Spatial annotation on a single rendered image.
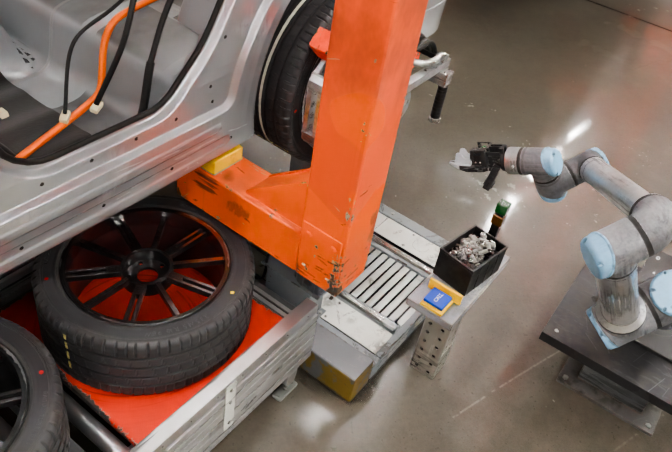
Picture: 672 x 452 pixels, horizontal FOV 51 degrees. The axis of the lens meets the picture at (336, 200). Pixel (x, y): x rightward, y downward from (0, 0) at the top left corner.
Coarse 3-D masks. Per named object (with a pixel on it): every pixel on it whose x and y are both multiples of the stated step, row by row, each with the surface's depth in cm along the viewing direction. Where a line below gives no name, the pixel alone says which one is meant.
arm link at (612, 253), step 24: (600, 240) 177; (624, 240) 175; (648, 240) 174; (600, 264) 177; (624, 264) 176; (600, 288) 198; (624, 288) 191; (600, 312) 224; (624, 312) 208; (648, 312) 223; (600, 336) 226; (624, 336) 223
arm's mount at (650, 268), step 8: (656, 256) 250; (664, 256) 249; (648, 264) 250; (656, 264) 249; (664, 264) 248; (640, 272) 250; (648, 272) 249; (656, 272) 248; (640, 280) 249; (648, 336) 244; (656, 336) 243; (664, 336) 242; (640, 344) 245; (648, 344) 243; (656, 344) 242; (664, 344) 242; (656, 352) 242; (664, 352) 241
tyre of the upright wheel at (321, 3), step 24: (312, 0) 225; (288, 24) 222; (312, 24) 220; (288, 48) 221; (288, 72) 221; (264, 96) 229; (288, 96) 224; (264, 120) 236; (288, 120) 229; (288, 144) 239
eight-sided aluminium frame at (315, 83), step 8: (320, 64) 222; (312, 72) 222; (320, 72) 223; (312, 80) 222; (320, 80) 221; (312, 88) 223; (320, 88) 221; (312, 96) 226; (320, 96) 222; (312, 104) 229; (304, 112) 230; (312, 112) 231; (304, 120) 232; (312, 120) 233; (304, 128) 233; (312, 128) 234; (304, 136) 235; (312, 136) 233; (312, 144) 235
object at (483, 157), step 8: (480, 144) 239; (488, 144) 236; (496, 144) 235; (504, 144) 233; (472, 152) 235; (480, 152) 233; (488, 152) 234; (496, 152) 232; (504, 152) 231; (472, 160) 237; (480, 160) 236; (488, 160) 236; (496, 160) 234; (480, 168) 237; (488, 168) 236; (504, 168) 232
